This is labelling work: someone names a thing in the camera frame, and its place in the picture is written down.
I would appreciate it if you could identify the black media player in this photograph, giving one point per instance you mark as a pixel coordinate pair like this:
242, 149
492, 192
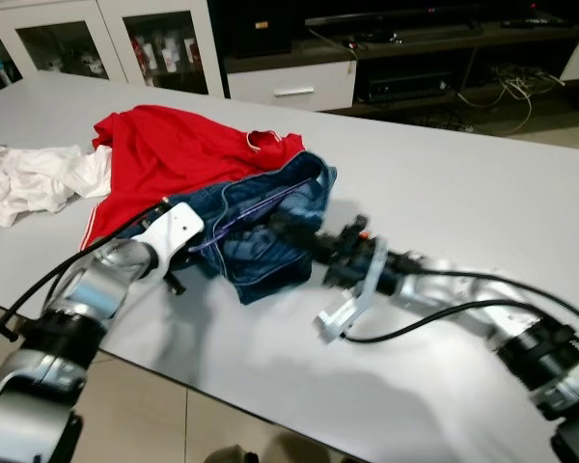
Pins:
405, 87

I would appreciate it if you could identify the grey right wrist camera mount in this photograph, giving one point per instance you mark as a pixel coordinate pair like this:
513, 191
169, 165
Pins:
352, 309

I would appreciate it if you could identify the red shirt white stripes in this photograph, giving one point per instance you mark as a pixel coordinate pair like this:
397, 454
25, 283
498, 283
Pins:
174, 145

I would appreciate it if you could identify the white glass door cabinet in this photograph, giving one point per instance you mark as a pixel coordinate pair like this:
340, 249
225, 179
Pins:
116, 48

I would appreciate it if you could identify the dark speaker gold label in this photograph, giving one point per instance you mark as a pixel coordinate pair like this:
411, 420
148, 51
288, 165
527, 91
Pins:
253, 27

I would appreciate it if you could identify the white T-shirt flag print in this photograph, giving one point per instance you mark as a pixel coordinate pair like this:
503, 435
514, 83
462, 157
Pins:
29, 183

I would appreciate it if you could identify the black flat television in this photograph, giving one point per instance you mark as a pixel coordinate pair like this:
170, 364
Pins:
434, 17

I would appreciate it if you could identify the robot left leg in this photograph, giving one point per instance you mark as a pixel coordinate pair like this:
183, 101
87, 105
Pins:
230, 455

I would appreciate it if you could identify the grey table black legs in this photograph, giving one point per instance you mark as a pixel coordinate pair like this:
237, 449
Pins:
444, 193

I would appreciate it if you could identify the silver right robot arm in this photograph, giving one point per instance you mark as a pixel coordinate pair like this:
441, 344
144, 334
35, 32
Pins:
444, 289

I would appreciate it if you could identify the blue denim jeans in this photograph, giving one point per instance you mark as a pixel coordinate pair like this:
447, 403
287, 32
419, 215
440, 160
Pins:
261, 265

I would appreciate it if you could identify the purple plastic hanger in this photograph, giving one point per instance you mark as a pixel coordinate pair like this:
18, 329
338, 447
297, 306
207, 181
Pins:
241, 221

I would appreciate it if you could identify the dark TV stand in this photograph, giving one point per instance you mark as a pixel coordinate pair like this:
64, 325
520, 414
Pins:
415, 53

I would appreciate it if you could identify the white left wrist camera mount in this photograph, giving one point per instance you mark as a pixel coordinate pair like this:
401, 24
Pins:
174, 231

